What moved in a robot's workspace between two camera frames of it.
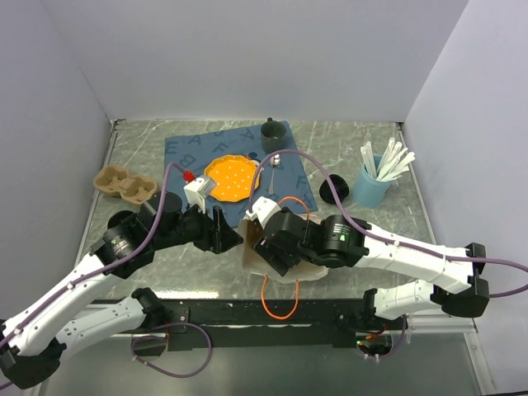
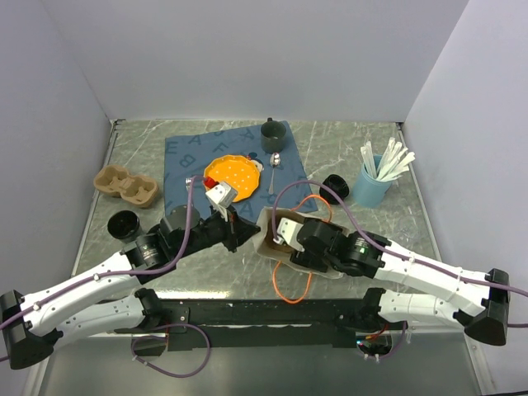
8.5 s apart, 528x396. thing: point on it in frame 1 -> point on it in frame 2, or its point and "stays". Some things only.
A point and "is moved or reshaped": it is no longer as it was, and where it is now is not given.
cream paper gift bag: x=251 y=231 is moved or reshaped
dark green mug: x=273 y=135 stays
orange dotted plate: x=233 y=177 stays
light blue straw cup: x=370 y=191 stays
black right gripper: x=267 y=250 -> x=307 y=259
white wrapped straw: x=367 y=153 stays
